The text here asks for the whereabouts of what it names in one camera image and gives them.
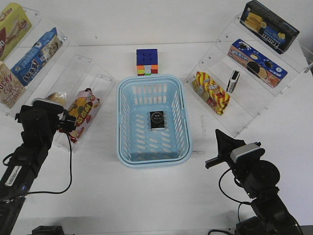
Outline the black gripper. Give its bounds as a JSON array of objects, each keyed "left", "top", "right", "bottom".
[
  {"left": 15, "top": 105, "right": 76, "bottom": 147},
  {"left": 205, "top": 129, "right": 245, "bottom": 169}
]

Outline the bread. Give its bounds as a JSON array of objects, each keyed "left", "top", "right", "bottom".
[{"left": 46, "top": 92, "right": 67, "bottom": 106}]

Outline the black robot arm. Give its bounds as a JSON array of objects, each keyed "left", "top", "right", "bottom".
[
  {"left": 0, "top": 98, "right": 76, "bottom": 235},
  {"left": 205, "top": 129, "right": 303, "bottom": 235}
]

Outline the black white tissue pack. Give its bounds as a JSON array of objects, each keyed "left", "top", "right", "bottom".
[{"left": 226, "top": 70, "right": 240, "bottom": 93}]

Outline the light blue plastic basket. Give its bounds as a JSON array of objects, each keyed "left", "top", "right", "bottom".
[{"left": 116, "top": 74, "right": 192, "bottom": 168}]

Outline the beige pocky box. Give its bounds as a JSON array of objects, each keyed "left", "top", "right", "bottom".
[{"left": 0, "top": 61, "right": 26, "bottom": 109}]

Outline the pink strawberry snack bag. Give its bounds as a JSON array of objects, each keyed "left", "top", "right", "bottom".
[{"left": 68, "top": 88, "right": 101, "bottom": 143}]

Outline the yellow red striped snack bag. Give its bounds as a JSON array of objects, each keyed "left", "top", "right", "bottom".
[{"left": 192, "top": 71, "right": 231, "bottom": 115}]

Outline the clear acrylic left shelf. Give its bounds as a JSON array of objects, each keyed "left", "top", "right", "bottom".
[{"left": 0, "top": 6, "right": 114, "bottom": 150}]

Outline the clear acrylic shelf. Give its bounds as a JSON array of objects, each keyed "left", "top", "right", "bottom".
[
  {"left": 184, "top": 15, "right": 313, "bottom": 137},
  {"left": 0, "top": 6, "right": 114, "bottom": 150}
]

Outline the blue cookie bag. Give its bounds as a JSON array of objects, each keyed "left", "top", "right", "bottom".
[{"left": 11, "top": 27, "right": 63, "bottom": 87}]

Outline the blue orange cookie box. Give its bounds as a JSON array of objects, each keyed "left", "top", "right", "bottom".
[{"left": 227, "top": 39, "right": 288, "bottom": 88}]

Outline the clear acrylic right shelf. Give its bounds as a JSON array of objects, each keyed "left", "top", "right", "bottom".
[{"left": 184, "top": 15, "right": 313, "bottom": 137}]

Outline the yellow green biscuit box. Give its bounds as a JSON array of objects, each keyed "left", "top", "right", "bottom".
[{"left": 0, "top": 2, "right": 32, "bottom": 62}]

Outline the multicolour puzzle cube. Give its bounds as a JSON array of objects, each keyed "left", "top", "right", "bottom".
[{"left": 136, "top": 48, "right": 158, "bottom": 76}]

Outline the black cracker box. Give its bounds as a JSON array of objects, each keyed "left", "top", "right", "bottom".
[{"left": 240, "top": 0, "right": 299, "bottom": 54}]

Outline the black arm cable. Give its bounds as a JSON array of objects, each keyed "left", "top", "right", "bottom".
[
  {"left": 207, "top": 168, "right": 252, "bottom": 235},
  {"left": 0, "top": 131, "right": 73, "bottom": 203}
]

